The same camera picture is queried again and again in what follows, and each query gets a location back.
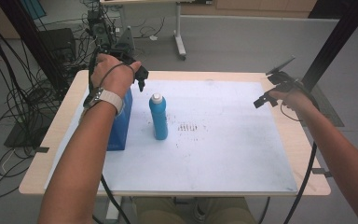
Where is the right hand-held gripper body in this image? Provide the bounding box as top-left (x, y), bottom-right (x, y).
top-left (265, 55), bottom-right (304, 92)

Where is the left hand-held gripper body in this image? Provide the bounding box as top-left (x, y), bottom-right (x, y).
top-left (98, 26), bottom-right (149, 82)

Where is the blue bottle with white cap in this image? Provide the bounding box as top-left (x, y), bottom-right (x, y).
top-left (148, 92), bottom-right (169, 141)

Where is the blue cardboard box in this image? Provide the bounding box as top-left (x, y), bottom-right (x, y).
top-left (106, 88), bottom-right (134, 152)

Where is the person's right hand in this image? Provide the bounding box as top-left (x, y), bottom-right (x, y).
top-left (268, 90), bottom-right (313, 114)

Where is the person's left hand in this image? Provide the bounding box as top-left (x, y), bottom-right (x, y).
top-left (90, 53), bottom-right (143, 99)

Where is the light wooden table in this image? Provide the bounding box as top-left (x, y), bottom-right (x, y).
top-left (19, 70), bottom-right (332, 198)

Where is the white table leg with castor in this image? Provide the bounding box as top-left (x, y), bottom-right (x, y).
top-left (172, 0), bottom-right (187, 62)

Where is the black computer case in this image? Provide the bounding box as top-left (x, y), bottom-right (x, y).
top-left (38, 27), bottom-right (77, 67)

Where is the white board mat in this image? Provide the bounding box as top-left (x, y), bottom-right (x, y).
top-left (45, 79), bottom-right (298, 195)

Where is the wooden cabinet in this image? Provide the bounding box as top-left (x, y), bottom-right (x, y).
top-left (180, 0), bottom-right (319, 19)

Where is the person's right leg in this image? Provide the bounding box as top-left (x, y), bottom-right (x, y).
top-left (203, 196), bottom-right (257, 224)

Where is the person's leg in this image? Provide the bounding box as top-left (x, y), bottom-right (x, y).
top-left (203, 196), bottom-right (257, 224)
top-left (132, 196), bottom-right (197, 224)

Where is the person's left leg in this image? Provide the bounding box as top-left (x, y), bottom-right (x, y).
top-left (132, 196), bottom-right (197, 224)

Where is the thin black wrist cord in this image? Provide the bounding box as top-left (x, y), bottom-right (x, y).
top-left (98, 62), bottom-right (137, 90)

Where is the camera device on stand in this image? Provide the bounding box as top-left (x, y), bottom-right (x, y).
top-left (87, 8), bottom-right (116, 50)

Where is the wristwatch with white strap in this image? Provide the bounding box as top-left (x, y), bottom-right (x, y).
top-left (82, 87), bottom-right (125, 117)

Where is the black cable loop on floor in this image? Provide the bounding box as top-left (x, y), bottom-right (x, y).
top-left (132, 17), bottom-right (166, 40)

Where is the black metal stand post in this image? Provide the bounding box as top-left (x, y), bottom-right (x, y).
top-left (301, 0), bottom-right (358, 91)
top-left (0, 0), bottom-right (70, 92)

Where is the right hand-held gripper black cable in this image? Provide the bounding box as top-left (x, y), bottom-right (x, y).
top-left (280, 82), bottom-right (321, 224)

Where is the hand-held gripper black cable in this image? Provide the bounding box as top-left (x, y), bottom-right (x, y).
top-left (88, 46), bottom-right (132, 224)
top-left (280, 82), bottom-right (321, 224)

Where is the black cable under table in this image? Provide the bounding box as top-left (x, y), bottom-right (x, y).
top-left (257, 196), bottom-right (271, 224)

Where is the left hand-held gripper black cable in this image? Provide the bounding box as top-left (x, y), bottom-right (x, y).
top-left (88, 46), bottom-right (132, 224)

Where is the tangle of black cables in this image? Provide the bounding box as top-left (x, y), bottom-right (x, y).
top-left (0, 8), bottom-right (91, 200)

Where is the dark floor base plate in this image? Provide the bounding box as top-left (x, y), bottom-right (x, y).
top-left (4, 119), bottom-right (49, 148)

